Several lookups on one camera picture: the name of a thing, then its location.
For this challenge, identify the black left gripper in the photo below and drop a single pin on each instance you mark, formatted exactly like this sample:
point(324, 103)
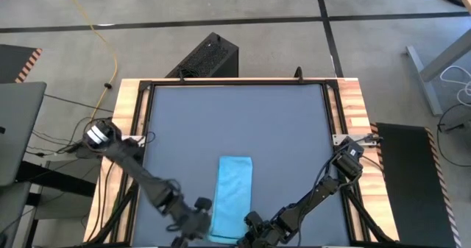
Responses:
point(191, 222)

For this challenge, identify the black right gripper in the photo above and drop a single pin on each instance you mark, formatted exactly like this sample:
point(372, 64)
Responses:
point(266, 235)

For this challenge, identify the teal knitted towel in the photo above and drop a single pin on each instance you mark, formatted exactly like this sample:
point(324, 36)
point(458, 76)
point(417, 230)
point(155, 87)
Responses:
point(233, 196)

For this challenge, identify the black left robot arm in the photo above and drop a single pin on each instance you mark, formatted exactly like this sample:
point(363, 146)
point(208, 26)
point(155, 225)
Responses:
point(140, 170)

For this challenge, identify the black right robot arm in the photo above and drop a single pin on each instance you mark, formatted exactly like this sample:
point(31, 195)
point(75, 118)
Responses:
point(316, 193)

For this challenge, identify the black desk beam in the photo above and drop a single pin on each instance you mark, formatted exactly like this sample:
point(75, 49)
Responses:
point(55, 178)

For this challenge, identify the black mat striped edge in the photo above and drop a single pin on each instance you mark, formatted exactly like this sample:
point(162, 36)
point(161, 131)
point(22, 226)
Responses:
point(14, 62)
point(408, 185)

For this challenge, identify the black computer tower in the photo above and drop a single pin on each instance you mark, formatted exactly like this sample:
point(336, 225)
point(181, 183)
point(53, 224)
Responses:
point(206, 58)

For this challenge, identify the grey metal table leg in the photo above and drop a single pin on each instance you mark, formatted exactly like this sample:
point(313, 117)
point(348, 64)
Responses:
point(423, 78)

